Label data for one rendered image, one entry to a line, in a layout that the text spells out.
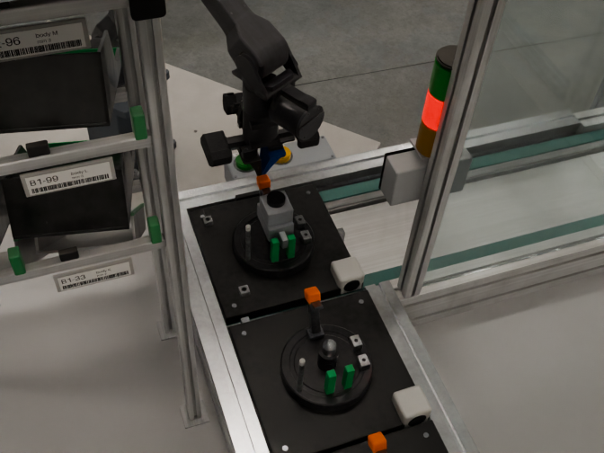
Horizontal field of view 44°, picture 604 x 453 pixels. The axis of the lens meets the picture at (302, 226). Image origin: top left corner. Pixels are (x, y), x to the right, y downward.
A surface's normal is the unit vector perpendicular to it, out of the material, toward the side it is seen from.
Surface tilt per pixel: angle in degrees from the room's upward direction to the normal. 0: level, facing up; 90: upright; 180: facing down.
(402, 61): 0
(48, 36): 90
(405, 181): 90
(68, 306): 0
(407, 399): 0
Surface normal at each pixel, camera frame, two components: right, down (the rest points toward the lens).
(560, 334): 0.05, -0.65
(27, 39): 0.33, 0.73
